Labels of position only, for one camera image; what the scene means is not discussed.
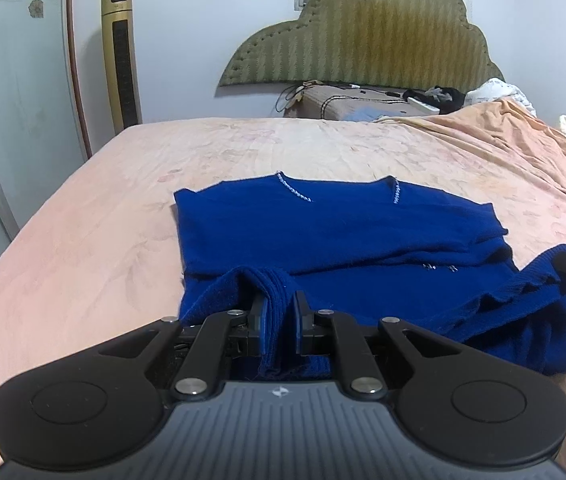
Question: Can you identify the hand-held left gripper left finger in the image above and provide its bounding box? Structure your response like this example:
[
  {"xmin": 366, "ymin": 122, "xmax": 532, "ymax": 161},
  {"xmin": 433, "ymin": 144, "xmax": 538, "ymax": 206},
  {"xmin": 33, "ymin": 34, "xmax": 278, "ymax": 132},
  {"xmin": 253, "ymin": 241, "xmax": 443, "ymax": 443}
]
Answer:
[{"xmin": 95, "ymin": 292, "xmax": 269, "ymax": 401}]

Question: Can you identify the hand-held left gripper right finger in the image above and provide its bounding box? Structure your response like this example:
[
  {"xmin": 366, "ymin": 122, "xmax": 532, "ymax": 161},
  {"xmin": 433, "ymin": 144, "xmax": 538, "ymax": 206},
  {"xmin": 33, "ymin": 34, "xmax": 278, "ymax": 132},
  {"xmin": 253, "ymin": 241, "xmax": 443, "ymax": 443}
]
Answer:
[{"xmin": 293, "ymin": 292, "xmax": 465, "ymax": 401}]

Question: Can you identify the blue beaded sweater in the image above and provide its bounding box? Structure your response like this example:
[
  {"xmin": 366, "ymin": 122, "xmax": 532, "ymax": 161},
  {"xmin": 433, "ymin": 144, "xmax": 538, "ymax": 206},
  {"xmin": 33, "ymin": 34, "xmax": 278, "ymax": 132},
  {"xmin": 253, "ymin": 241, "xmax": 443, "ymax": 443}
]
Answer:
[{"xmin": 173, "ymin": 172, "xmax": 566, "ymax": 382}]

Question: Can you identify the dark clothes pile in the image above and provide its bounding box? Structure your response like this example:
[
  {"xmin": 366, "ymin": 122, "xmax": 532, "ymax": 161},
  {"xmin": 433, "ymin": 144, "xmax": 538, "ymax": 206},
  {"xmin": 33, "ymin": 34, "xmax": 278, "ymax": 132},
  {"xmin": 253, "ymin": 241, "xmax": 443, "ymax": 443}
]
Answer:
[{"xmin": 403, "ymin": 86, "xmax": 466, "ymax": 114}]

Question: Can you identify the brown pillow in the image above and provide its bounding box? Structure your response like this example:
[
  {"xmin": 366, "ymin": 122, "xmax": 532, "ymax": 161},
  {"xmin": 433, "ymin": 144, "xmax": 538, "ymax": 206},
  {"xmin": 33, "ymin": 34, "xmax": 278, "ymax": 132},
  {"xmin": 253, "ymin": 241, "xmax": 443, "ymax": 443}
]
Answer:
[{"xmin": 283, "ymin": 85, "xmax": 441, "ymax": 122}]

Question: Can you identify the olive green padded headboard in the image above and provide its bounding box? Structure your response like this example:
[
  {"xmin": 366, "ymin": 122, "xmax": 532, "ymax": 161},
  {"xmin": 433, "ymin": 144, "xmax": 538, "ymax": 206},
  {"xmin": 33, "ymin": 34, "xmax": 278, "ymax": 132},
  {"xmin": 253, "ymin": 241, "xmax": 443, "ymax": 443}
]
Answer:
[{"xmin": 218, "ymin": 0, "xmax": 506, "ymax": 89}]

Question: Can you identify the gold tower fan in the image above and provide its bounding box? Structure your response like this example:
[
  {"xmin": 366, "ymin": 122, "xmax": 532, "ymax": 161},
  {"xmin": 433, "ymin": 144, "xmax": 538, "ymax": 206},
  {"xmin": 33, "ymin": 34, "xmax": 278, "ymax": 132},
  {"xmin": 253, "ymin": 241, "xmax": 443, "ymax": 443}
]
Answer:
[{"xmin": 101, "ymin": 0, "xmax": 143, "ymax": 137}]

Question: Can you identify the white flowered wardrobe door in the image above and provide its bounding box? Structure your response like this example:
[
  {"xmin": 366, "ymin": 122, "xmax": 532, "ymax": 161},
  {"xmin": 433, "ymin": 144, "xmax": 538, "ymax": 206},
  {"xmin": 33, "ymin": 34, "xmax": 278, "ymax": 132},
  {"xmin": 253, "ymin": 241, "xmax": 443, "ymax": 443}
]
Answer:
[{"xmin": 0, "ymin": 0, "xmax": 94, "ymax": 242}]

